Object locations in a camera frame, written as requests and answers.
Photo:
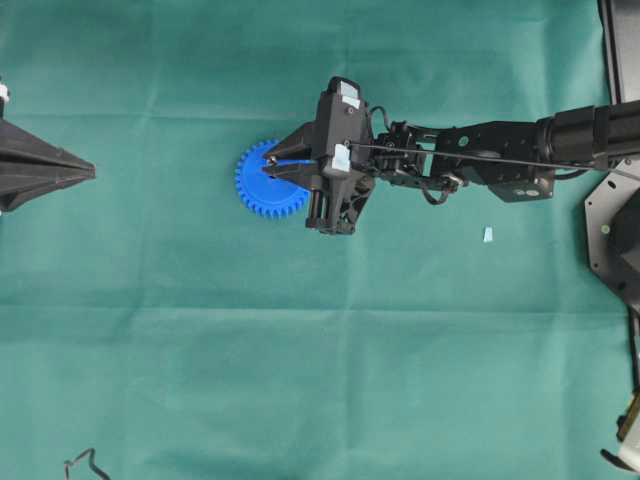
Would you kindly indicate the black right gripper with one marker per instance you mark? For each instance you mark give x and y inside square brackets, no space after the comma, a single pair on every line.
[334,145]

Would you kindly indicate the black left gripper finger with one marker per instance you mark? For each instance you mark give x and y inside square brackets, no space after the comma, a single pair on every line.
[31,167]

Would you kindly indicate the blue plastic gear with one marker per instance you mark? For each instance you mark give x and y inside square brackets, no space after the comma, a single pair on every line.
[262,195]

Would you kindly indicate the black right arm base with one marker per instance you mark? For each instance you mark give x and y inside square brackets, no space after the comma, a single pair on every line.
[612,227]

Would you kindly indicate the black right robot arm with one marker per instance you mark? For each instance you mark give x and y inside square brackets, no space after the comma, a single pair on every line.
[516,161]

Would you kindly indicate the green table cloth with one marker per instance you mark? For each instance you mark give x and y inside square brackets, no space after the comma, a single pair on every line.
[149,315]

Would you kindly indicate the black frame at top right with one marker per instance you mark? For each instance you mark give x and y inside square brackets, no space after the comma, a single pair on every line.
[620,23]

